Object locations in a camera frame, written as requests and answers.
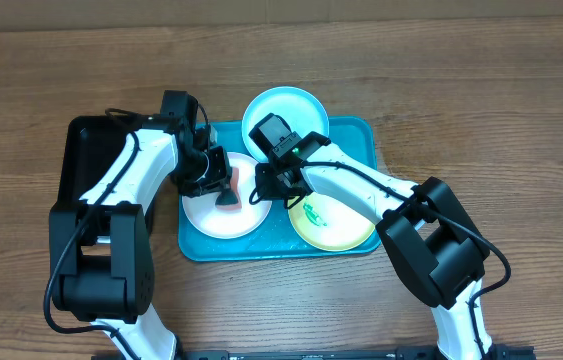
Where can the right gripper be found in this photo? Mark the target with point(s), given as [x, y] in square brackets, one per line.
[268, 190]

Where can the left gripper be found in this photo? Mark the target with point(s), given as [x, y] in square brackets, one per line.
[214, 179]

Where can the red and green sponge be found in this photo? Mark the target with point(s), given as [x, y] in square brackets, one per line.
[229, 198]

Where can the white plate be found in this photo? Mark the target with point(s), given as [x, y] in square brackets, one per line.
[208, 219]

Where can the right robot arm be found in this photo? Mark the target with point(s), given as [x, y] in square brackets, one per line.
[433, 245]

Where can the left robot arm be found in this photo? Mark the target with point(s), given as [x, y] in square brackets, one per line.
[102, 275]

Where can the teal plastic serving tray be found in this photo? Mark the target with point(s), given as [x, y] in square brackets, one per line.
[275, 238]

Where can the black rectangular tray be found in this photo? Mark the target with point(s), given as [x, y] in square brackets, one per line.
[93, 144]

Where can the green rimmed plate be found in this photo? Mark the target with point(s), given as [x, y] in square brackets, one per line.
[327, 224]

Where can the light blue plate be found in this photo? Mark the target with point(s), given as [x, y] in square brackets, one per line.
[301, 110]

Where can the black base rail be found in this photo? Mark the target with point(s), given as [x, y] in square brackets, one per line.
[400, 353]

